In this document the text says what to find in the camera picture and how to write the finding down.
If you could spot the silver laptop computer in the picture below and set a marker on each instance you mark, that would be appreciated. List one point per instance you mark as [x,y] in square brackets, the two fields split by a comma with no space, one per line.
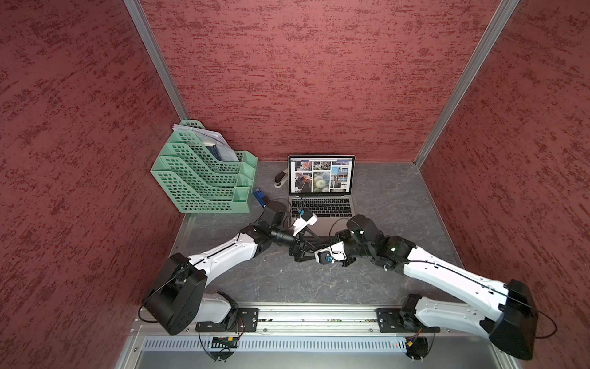
[322,184]

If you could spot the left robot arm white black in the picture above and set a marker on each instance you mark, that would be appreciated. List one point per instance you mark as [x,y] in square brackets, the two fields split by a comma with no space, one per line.
[177,298]

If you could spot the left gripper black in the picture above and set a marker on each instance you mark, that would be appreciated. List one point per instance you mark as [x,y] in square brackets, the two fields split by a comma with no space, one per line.
[298,254]

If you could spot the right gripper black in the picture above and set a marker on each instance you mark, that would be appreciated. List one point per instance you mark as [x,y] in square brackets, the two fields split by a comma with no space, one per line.
[342,234]

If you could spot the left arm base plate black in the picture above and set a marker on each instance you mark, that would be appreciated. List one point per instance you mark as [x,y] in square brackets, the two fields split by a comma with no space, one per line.
[246,319]

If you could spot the black beige stapler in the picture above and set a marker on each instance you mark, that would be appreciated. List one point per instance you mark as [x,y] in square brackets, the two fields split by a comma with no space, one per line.
[281,178]

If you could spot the papers in organizer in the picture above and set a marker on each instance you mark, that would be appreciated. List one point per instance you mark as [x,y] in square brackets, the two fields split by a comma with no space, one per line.
[213,141]

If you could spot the green plastic file organizer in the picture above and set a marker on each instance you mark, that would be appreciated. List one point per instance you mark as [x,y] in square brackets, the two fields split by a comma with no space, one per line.
[196,182]

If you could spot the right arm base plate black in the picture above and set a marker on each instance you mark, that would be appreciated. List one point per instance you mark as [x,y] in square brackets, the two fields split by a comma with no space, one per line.
[396,320]

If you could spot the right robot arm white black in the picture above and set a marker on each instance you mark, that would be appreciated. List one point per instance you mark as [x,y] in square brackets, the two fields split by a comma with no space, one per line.
[505,313]

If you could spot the aluminium corner post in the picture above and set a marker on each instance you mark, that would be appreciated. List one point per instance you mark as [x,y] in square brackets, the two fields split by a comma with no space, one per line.
[147,36]
[497,23]

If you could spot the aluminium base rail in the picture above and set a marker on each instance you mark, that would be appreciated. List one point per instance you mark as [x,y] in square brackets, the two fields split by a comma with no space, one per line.
[320,319]

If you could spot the right aluminium corner post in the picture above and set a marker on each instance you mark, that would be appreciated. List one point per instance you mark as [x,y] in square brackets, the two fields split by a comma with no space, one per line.
[497,23]

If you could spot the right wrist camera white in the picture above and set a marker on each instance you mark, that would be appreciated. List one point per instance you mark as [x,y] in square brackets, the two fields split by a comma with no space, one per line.
[328,254]

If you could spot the left aluminium corner post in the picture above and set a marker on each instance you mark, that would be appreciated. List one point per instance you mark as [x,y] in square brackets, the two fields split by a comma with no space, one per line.
[147,36]

